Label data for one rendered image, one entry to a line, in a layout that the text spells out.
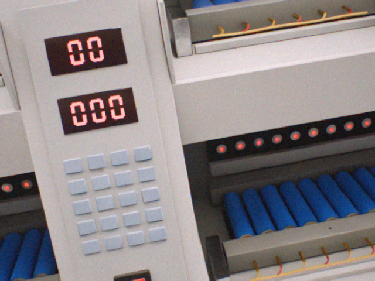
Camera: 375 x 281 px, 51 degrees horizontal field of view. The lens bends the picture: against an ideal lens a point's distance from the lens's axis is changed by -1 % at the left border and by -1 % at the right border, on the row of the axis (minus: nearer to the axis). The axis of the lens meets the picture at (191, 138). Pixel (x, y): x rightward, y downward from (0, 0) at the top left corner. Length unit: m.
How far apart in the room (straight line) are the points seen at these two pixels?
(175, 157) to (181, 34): 0.09
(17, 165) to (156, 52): 0.12
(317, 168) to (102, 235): 0.26
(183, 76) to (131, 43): 0.04
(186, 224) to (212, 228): 0.14
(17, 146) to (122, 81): 0.08
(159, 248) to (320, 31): 0.20
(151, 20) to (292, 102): 0.11
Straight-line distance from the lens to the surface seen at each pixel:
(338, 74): 0.28
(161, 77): 0.25
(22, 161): 0.28
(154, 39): 0.25
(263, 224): 0.38
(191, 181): 0.46
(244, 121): 0.27
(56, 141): 0.25
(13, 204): 0.46
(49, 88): 0.25
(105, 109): 0.25
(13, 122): 0.27
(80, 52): 0.25
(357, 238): 0.38
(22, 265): 0.41
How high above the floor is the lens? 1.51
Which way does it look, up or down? 9 degrees down
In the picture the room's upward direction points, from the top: 10 degrees counter-clockwise
